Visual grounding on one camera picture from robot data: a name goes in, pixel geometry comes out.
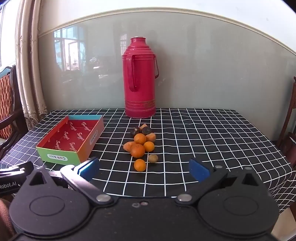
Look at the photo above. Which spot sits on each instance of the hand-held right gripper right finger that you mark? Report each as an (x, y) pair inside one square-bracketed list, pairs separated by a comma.
[(198, 169)]

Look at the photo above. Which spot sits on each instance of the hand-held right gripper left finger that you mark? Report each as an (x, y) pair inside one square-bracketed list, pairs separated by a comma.
[(89, 168)]

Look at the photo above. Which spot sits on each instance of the colourful cardboard box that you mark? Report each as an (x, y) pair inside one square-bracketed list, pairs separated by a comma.
[(69, 139)]

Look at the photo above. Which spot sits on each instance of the orange carrot piece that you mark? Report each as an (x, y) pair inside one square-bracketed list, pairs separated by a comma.
[(127, 146), (151, 137), (143, 126)]

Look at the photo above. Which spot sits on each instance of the brown kiwi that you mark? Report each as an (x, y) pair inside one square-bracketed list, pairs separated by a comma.
[(153, 158)]

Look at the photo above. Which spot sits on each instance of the small orange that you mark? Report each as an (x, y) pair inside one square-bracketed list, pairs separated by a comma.
[(140, 138), (140, 165), (149, 146)]

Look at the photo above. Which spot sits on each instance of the large orange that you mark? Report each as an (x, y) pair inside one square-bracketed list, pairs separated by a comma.
[(137, 150)]

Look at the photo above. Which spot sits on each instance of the dark round fruit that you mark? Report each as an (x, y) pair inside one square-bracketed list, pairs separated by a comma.
[(146, 130), (134, 132)]

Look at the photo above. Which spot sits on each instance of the person's left forearm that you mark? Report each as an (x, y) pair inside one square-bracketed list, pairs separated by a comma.
[(4, 217)]

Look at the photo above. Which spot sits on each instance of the black white checked tablecloth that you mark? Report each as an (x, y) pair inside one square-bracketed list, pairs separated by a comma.
[(219, 143)]

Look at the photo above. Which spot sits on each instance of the wooden chair orange cushion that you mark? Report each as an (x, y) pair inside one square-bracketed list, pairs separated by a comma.
[(7, 99)]

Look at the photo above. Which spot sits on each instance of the dark wooden chair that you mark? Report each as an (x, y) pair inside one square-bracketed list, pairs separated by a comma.
[(289, 129)]

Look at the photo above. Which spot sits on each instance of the red thermos flask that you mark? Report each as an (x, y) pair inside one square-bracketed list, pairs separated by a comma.
[(138, 81)]

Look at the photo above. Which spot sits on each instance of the beige curtain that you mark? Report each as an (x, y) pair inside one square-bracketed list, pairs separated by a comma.
[(30, 69)]

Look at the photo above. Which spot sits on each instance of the window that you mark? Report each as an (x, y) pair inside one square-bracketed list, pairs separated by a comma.
[(5, 30)]

